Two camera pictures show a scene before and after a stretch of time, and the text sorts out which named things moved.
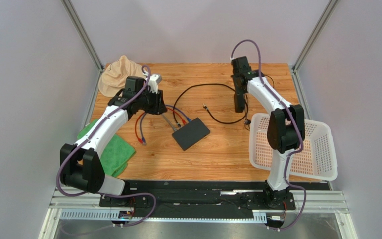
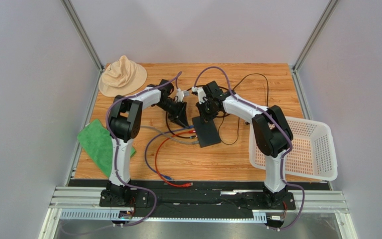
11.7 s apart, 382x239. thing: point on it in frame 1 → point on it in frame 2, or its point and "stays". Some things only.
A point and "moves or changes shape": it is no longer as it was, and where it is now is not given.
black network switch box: (190, 134) moves or changes shape
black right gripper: (239, 100) → (206, 113)
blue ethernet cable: (143, 140) → (163, 177)
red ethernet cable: (139, 137) moves or changes shape
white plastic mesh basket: (318, 160) stays
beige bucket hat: (112, 79) stays
